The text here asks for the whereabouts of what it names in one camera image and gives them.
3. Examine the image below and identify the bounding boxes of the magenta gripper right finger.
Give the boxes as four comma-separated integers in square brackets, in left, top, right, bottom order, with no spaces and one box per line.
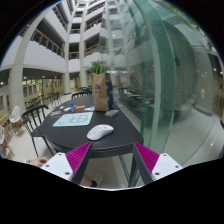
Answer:
[133,142,182,185]

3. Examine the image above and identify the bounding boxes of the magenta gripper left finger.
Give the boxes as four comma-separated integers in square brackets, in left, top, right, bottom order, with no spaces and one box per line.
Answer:
[42,142,92,184]

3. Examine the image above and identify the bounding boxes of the white computer mouse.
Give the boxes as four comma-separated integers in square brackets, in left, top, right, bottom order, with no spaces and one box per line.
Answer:
[87,124,114,141]

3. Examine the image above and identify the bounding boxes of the light blue mouse pad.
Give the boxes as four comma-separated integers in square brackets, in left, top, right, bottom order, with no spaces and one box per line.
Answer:
[53,112,93,127]

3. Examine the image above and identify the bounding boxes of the person's hand lower left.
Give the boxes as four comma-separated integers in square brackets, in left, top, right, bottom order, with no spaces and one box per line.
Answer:
[30,157,47,167]

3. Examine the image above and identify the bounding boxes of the round black table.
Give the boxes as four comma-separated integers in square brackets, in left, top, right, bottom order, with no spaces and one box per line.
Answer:
[39,95,143,158]

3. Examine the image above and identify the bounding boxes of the black chair left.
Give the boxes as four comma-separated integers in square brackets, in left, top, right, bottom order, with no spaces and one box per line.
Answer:
[21,105,52,153]

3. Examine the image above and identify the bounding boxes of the orange marker pen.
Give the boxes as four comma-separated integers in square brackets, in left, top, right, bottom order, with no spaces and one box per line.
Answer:
[75,105,85,110]

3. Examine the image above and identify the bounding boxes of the blue capped small bottle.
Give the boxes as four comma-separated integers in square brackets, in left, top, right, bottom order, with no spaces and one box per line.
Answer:
[70,102,74,112]

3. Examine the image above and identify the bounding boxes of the small grey case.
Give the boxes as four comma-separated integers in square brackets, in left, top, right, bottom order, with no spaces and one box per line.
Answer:
[105,109,119,117]

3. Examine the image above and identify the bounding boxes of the black chair behind table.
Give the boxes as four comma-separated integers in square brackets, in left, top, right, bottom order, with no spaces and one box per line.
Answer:
[71,91,92,99]

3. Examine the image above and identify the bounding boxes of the brown paper bag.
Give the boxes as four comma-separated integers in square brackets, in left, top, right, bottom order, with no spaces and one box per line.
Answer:
[92,73,114,112]

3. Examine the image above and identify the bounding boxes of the green potted plant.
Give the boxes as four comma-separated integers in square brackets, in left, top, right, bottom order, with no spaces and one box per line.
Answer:
[85,61,109,74]

